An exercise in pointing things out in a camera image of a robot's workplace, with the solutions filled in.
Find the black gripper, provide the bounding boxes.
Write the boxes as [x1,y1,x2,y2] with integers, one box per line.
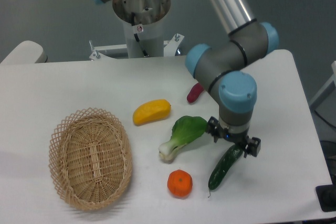
[205,116,261,158]

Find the dark green cucumber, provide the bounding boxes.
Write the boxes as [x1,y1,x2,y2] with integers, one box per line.
[208,144,243,198]

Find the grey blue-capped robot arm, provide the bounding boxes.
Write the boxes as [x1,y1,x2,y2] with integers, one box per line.
[94,0,279,156]

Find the green bok choy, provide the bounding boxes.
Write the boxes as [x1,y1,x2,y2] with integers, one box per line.
[158,115,207,163]

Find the purple sweet potato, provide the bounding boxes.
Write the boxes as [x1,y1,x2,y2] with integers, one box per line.
[186,83,204,103]

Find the orange tangerine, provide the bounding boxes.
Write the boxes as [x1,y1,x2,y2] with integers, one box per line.
[167,169,193,198]

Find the yellow mango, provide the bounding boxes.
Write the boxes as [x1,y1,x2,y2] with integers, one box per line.
[132,99,171,126]

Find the black device at table edge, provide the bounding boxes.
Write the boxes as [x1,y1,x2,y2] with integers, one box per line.
[316,185,335,212]

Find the oval wicker basket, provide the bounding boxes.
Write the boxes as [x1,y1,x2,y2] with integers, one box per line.
[48,108,132,211]

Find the white chair armrest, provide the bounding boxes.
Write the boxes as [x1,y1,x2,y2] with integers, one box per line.
[1,40,48,66]

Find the white furniture frame right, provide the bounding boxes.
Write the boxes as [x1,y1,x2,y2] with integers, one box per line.
[308,61,335,111]

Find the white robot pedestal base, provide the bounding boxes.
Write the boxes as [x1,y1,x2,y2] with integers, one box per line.
[88,0,184,61]

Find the black cable on pedestal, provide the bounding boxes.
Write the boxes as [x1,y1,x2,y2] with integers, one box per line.
[130,11,150,58]

